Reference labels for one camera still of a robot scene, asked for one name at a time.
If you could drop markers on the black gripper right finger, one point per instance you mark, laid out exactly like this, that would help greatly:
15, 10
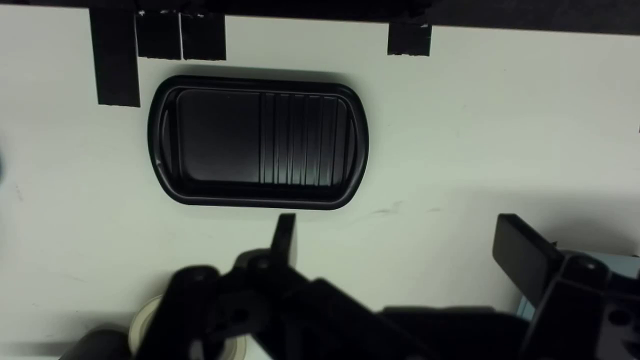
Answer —
583, 308

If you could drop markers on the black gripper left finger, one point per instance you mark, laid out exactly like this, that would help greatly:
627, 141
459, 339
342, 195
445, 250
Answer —
263, 296

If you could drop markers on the cream white bowl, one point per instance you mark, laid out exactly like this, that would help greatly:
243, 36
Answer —
142, 318

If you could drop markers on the black plastic tray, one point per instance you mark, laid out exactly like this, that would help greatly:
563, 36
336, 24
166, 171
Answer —
256, 142

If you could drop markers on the black tape square middle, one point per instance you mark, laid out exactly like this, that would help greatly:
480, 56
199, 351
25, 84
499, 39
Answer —
204, 36

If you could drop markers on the black tape square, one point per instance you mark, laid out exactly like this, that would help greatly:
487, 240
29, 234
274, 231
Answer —
159, 34
204, 36

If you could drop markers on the black tape square left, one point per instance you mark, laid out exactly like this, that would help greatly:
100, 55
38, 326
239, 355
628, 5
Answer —
159, 34

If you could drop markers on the black tape piece right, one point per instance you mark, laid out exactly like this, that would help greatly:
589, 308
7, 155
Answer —
408, 36

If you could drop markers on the long black tape strip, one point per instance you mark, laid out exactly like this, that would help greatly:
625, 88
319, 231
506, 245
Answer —
115, 52

